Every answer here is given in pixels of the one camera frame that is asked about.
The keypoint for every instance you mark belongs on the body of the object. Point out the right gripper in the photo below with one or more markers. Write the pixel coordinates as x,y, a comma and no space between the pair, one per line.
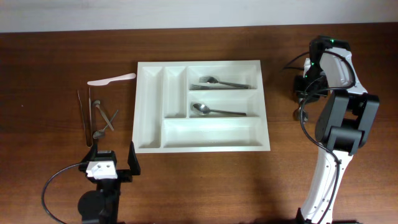
301,92

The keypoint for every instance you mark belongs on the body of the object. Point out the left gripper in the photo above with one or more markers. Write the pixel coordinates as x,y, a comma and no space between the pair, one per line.
126,175

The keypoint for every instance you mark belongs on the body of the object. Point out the metal tablespoon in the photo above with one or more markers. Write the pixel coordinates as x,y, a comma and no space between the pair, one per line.
299,113
205,110

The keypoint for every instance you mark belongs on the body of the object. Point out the long metal tongs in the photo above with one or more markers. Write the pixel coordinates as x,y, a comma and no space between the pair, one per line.
83,120

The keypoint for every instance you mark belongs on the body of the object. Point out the metal fork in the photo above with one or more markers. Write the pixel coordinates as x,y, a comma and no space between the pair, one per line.
202,87
213,80

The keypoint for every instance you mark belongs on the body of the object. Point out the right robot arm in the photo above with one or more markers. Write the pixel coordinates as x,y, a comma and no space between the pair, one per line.
344,123

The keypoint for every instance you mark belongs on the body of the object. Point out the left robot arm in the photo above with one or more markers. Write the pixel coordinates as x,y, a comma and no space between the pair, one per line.
101,205

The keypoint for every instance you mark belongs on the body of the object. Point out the small metal spoon lower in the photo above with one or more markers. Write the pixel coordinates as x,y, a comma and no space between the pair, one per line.
99,134

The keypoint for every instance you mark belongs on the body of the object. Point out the small metal spoon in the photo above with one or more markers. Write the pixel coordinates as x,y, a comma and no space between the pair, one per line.
99,134
97,104

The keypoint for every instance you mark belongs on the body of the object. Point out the small metal spoon upper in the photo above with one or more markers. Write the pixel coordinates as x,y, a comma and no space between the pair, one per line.
97,104

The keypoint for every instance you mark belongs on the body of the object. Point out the white plastic knife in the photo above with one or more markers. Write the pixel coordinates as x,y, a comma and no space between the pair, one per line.
106,81

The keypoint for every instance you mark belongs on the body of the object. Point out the white cutlery tray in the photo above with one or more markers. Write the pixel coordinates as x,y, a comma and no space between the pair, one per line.
164,121

